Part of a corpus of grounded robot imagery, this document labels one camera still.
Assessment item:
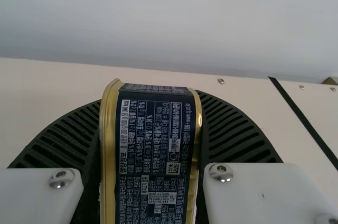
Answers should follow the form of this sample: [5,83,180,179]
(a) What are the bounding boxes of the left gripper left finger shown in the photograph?
[0,99,104,224]

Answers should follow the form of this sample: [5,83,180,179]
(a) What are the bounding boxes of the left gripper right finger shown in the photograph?
[194,89,338,224]

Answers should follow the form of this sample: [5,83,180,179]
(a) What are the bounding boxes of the rectangular tin with gold rim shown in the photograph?
[99,78,203,224]

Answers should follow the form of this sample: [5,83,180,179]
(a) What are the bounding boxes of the black strip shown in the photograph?
[267,76,338,172]

